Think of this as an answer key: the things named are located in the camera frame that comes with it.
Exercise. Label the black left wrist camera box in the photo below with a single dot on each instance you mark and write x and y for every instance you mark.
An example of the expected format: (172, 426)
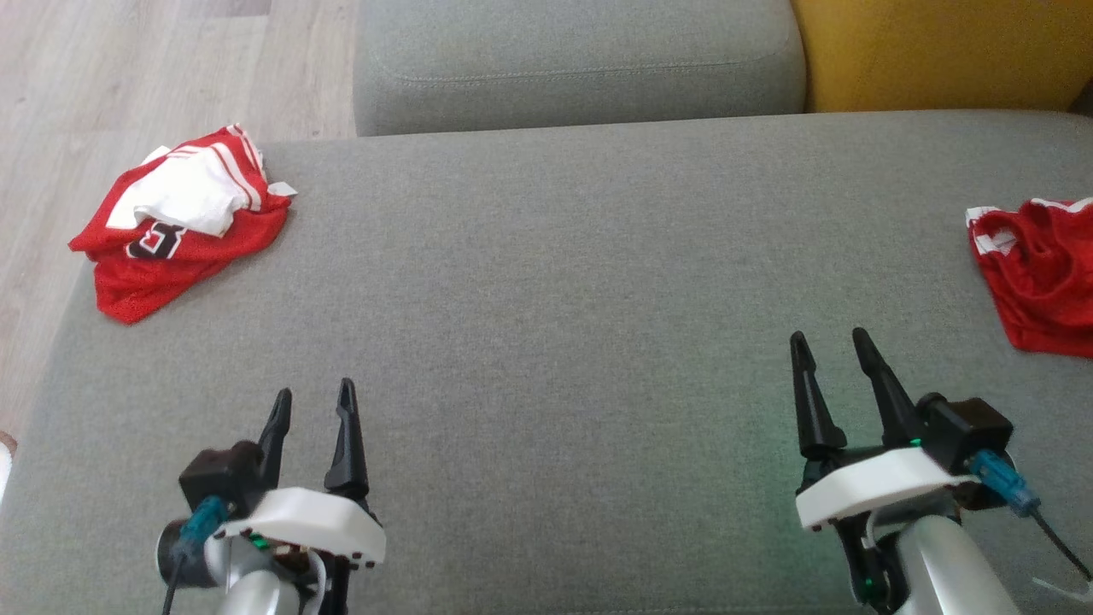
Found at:
(218, 478)

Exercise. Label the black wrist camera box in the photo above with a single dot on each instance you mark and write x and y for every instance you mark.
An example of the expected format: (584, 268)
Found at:
(969, 431)
(218, 478)

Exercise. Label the red shorts with white stripe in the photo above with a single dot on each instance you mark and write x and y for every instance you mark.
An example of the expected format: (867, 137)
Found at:
(1050, 290)

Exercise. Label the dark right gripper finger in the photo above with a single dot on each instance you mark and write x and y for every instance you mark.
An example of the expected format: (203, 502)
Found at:
(815, 401)
(892, 397)

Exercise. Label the white round object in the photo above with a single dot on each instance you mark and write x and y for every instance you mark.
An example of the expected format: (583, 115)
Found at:
(5, 470)

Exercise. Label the yellow cushion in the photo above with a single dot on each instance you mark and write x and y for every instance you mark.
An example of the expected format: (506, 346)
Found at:
(939, 51)

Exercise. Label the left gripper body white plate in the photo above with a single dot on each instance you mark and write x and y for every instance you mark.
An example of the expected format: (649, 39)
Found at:
(307, 521)

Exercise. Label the grey sofa back cushion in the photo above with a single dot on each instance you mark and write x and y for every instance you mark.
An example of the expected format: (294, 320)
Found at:
(581, 68)

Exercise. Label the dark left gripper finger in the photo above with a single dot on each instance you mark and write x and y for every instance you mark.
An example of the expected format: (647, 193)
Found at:
(348, 444)
(275, 436)

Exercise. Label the red basketball jersey number 23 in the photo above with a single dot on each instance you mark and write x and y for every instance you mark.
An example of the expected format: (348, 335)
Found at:
(171, 273)

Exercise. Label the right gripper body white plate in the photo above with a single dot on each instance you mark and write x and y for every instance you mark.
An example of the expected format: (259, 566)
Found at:
(879, 487)

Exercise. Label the grey fabric sofa seat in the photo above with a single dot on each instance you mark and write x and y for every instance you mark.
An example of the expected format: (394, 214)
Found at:
(555, 342)

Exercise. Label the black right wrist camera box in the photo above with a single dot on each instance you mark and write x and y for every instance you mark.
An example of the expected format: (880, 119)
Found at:
(969, 431)

